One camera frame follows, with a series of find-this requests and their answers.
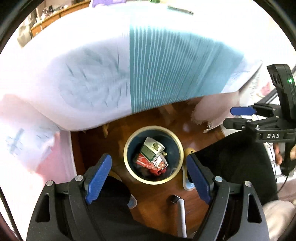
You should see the green Dubai chocolate box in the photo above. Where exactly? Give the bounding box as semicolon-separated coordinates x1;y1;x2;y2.
140;137;165;162

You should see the teal white patterned tablecloth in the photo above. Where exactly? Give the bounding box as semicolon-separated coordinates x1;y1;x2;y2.
1;1;295;169

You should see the pink fringed cloth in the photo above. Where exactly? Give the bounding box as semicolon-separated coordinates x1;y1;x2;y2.
188;91;240;133

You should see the grey metal chair leg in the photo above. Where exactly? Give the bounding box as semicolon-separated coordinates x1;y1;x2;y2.
169;195;187;238

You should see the light blue slipper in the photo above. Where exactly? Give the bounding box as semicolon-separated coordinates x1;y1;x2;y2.
182;162;195;191

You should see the wooden desk with drawers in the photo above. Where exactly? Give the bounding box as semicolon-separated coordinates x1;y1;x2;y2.
30;1;90;38

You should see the purple plastic bag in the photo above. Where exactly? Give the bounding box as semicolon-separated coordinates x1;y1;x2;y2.
90;0;126;8

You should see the round dark trash bin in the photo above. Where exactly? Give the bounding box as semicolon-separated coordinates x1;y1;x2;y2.
123;126;184;185

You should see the red snack wrapper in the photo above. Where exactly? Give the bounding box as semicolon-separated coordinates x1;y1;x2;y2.
133;154;169;176

